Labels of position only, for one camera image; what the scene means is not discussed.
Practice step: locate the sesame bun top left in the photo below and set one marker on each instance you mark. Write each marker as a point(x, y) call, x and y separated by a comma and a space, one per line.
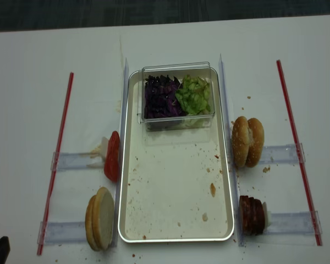
point(240, 141)

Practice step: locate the green lettuce pieces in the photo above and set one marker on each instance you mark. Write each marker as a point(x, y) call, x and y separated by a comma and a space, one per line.
point(193, 96)

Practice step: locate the brown meat patty stack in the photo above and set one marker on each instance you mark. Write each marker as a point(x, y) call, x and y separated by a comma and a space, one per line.
point(252, 215)

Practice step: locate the red rod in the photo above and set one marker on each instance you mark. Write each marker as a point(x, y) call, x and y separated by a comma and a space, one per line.
point(317, 230)
point(53, 174)

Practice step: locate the clear rail under tomato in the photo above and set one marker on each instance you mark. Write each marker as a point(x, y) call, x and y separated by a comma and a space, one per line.
point(62, 161)

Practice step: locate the white pusher block at patties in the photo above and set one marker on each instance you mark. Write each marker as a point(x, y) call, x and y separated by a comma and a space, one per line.
point(266, 214)

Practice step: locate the plain bun slice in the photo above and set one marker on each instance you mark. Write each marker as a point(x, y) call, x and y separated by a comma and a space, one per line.
point(88, 225)
point(103, 217)

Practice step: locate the clear rail under sesame buns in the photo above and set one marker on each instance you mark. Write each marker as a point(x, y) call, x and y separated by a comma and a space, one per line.
point(284, 154)

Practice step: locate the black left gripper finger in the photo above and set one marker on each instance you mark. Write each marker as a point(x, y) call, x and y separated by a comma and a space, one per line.
point(4, 249)

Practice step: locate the shredded purple cabbage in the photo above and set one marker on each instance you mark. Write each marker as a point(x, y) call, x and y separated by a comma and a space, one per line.
point(160, 99)

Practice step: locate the cream metal tray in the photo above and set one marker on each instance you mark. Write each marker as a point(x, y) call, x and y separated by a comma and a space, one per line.
point(175, 184)

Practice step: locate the clear plastic salad box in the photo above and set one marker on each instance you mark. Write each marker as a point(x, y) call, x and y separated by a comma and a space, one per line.
point(200, 69)

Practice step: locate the sesame bun top right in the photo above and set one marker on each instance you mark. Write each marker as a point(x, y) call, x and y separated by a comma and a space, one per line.
point(257, 138)

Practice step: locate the sesame bun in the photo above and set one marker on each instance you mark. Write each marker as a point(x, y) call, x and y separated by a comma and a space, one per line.
point(240, 141)
point(257, 138)

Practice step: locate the clear rail under patties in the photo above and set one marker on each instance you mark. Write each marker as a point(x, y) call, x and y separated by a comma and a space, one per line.
point(299, 223)

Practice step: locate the clear rail under plain buns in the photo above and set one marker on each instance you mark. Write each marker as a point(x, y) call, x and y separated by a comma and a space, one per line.
point(58, 233)

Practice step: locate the right red rod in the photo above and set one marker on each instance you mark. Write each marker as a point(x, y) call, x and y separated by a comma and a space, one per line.
point(317, 230)

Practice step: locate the plain bun bottom slice front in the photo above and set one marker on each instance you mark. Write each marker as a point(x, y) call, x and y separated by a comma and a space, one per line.
point(103, 217)

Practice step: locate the plain bun bottom slice back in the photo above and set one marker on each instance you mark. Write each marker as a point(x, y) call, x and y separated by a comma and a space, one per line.
point(88, 225)

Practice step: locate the red tomato slices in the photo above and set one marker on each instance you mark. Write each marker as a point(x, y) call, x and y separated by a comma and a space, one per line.
point(111, 165)

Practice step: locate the left red rod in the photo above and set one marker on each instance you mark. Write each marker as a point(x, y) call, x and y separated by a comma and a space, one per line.
point(53, 174)

